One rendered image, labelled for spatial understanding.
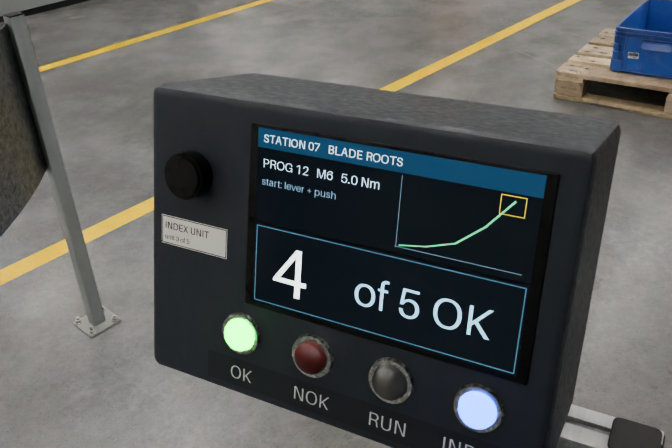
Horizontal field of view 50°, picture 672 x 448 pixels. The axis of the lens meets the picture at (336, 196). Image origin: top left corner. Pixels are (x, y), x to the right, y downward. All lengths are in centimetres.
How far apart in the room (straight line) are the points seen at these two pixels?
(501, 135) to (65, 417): 185
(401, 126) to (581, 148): 9
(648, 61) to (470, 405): 341
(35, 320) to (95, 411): 50
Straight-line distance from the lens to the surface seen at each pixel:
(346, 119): 38
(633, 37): 374
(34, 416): 216
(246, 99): 42
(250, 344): 45
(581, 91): 377
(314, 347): 42
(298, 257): 41
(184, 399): 206
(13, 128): 192
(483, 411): 39
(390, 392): 41
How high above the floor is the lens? 140
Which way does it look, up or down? 29 degrees down
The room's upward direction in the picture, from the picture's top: 3 degrees counter-clockwise
